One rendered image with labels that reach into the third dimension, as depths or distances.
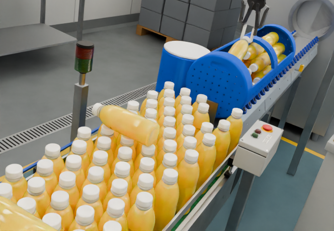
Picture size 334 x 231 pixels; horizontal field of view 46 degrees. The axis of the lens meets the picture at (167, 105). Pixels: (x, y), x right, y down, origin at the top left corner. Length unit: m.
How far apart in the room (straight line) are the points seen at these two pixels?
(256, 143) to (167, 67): 1.01
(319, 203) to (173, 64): 1.01
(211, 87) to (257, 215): 1.35
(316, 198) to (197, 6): 3.80
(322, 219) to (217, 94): 0.73
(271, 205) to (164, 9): 3.42
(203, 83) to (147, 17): 4.12
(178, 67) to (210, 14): 3.06
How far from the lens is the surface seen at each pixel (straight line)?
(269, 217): 2.86
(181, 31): 5.44
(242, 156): 1.34
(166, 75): 2.22
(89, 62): 1.43
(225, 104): 1.69
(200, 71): 1.69
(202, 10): 5.24
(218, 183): 1.44
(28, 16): 5.08
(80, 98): 1.49
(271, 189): 3.13
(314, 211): 1.92
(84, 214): 0.90
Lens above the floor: 1.73
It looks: 26 degrees down
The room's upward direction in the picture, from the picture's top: 11 degrees clockwise
